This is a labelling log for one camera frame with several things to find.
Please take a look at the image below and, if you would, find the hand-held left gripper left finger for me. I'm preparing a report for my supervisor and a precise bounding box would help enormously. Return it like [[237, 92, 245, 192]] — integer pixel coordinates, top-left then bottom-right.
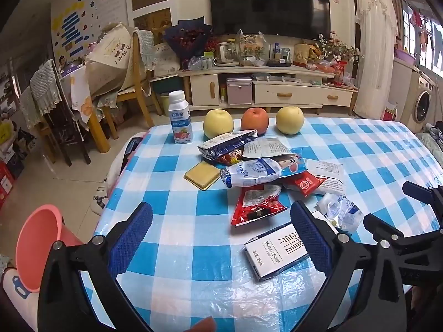
[[37, 201, 154, 332]]

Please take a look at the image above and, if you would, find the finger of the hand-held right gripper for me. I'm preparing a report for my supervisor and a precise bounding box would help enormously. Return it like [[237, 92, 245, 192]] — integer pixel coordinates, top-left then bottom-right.
[[363, 214, 443, 284], [402, 181, 443, 215]]

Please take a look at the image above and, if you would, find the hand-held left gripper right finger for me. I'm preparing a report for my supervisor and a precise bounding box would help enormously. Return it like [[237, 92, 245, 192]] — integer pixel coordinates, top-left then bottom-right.
[[290, 201, 406, 332]]

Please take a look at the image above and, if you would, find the white drink carton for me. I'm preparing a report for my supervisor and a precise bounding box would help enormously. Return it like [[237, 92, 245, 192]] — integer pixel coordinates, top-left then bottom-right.
[[244, 221, 312, 281]]

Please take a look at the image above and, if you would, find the clear plastic wrapper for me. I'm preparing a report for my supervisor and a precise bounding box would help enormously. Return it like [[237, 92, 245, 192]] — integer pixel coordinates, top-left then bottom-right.
[[316, 192, 364, 232]]

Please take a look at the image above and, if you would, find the red gold packet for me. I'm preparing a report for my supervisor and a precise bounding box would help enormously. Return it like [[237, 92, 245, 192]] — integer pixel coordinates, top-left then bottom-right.
[[282, 171, 328, 198]]

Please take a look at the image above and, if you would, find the red silver snack bag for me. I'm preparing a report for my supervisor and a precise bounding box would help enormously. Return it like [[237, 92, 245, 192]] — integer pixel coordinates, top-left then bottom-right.
[[231, 184, 289, 228]]

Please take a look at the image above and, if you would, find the white paper packet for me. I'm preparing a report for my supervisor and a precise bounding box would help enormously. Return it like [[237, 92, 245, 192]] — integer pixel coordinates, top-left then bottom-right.
[[306, 159, 347, 196]]

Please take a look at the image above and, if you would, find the blue cartoon snack packet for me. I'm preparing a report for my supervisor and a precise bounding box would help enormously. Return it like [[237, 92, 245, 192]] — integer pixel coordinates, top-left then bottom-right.
[[276, 149, 308, 178]]

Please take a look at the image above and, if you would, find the white blue milk pouch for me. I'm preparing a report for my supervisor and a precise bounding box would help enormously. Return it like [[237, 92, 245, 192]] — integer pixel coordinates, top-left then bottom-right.
[[221, 157, 282, 188]]

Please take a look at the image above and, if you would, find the pink plastic bin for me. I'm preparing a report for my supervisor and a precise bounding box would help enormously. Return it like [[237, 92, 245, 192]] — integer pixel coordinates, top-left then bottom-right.
[[16, 205, 84, 293]]

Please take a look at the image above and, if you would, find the blue milk carton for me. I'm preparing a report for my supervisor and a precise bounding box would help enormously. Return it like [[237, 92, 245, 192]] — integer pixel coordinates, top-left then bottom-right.
[[197, 129, 258, 161]]

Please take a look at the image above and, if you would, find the person's left hand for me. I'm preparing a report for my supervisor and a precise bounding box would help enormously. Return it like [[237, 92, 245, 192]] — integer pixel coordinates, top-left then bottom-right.
[[183, 316, 217, 332]]

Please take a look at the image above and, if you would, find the blue checked tablecloth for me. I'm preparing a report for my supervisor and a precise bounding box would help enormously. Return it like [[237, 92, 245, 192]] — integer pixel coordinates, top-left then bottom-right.
[[79, 117, 443, 332]]

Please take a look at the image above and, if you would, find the white navy cloth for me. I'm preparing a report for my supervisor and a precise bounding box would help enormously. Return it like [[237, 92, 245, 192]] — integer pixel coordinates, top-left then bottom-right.
[[105, 131, 149, 196]]

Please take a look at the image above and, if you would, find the white washing machine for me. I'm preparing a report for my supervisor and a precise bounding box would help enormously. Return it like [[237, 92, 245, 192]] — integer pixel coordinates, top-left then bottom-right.
[[404, 72, 437, 134]]

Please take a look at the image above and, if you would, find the yellow apple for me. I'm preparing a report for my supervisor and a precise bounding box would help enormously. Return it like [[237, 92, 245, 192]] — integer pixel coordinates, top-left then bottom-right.
[[276, 106, 305, 135], [204, 109, 235, 139]]

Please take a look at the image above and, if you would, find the white yogurt bottle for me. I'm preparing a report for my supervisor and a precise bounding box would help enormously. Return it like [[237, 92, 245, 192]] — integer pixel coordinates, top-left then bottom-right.
[[168, 90, 192, 145]]

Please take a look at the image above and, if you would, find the red apple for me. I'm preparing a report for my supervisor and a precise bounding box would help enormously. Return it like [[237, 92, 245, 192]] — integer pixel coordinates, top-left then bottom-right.
[[241, 107, 269, 136]]

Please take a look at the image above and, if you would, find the person's white printed garment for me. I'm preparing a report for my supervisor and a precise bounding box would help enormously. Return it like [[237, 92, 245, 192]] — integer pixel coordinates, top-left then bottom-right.
[[0, 254, 39, 332]]

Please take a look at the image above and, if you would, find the purple basin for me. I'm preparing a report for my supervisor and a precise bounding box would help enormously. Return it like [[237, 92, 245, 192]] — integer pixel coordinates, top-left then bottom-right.
[[395, 48, 416, 65]]

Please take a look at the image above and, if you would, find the yellow green small bin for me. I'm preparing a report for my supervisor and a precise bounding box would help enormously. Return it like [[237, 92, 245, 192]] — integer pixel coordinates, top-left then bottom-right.
[[157, 92, 174, 113]]

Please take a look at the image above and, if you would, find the red cardboard box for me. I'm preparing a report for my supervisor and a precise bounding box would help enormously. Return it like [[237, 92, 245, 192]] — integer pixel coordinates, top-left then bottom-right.
[[0, 161, 16, 209]]

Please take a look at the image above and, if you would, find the cream television cabinet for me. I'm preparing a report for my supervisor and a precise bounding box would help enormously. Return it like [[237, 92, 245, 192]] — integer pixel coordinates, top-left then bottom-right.
[[178, 63, 359, 114]]

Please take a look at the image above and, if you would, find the wooden chair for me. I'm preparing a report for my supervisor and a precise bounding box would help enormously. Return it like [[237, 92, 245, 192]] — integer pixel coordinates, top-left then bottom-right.
[[100, 26, 164, 153]]

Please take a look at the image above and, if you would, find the dark chair with lace cover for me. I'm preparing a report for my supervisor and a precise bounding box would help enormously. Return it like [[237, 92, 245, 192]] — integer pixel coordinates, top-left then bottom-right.
[[29, 59, 92, 167]]

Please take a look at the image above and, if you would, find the white lace curtain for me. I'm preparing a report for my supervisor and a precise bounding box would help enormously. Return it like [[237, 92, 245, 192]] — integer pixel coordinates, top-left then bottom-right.
[[355, 0, 399, 121]]

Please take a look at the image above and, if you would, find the dining table with cloth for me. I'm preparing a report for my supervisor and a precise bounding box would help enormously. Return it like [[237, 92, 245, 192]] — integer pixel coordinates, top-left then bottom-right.
[[60, 64, 122, 153]]

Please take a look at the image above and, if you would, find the window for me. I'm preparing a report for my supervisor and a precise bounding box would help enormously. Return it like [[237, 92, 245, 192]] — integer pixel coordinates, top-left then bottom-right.
[[401, 0, 443, 77]]

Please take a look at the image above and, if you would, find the pink metal case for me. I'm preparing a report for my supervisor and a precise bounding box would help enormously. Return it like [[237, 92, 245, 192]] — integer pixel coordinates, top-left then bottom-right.
[[226, 78, 253, 105]]

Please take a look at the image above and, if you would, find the dried flower bunch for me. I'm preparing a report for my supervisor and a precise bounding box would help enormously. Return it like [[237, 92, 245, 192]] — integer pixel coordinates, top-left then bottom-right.
[[316, 34, 361, 63]]

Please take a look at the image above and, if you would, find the row of hanging clothes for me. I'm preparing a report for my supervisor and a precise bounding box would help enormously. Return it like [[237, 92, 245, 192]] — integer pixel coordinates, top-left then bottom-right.
[[408, 5, 443, 54]]

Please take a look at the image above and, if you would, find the white sack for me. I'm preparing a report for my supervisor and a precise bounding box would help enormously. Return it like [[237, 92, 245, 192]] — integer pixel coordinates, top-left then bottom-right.
[[152, 43, 181, 78]]

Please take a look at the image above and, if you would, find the beige canvas bag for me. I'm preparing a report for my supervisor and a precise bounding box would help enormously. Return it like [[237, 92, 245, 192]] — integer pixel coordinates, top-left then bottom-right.
[[85, 22, 138, 98]]

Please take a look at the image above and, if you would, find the yellow gift bag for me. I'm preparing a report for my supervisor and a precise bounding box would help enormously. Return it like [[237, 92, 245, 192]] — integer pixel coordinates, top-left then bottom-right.
[[293, 43, 313, 69]]

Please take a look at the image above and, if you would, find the pack of water bottles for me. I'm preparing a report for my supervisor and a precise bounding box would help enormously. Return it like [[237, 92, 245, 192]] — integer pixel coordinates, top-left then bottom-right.
[[189, 55, 214, 72]]

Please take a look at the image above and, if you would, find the clear plastic food bag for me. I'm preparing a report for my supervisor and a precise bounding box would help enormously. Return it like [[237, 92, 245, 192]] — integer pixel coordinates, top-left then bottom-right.
[[235, 29, 269, 67]]

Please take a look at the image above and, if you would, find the white electric kettle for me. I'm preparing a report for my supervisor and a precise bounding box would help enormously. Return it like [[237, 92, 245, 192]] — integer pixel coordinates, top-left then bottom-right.
[[216, 41, 241, 67]]

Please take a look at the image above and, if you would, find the dark blue flower bouquet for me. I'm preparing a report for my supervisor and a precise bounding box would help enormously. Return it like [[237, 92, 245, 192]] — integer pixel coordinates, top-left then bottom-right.
[[163, 21, 213, 70]]

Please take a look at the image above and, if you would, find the black television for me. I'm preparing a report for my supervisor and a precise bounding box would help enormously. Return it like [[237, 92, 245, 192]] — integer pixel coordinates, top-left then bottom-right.
[[208, 0, 331, 40]]

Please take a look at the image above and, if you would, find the wall poster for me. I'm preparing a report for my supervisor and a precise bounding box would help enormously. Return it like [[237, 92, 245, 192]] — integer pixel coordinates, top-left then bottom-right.
[[50, 0, 127, 67]]

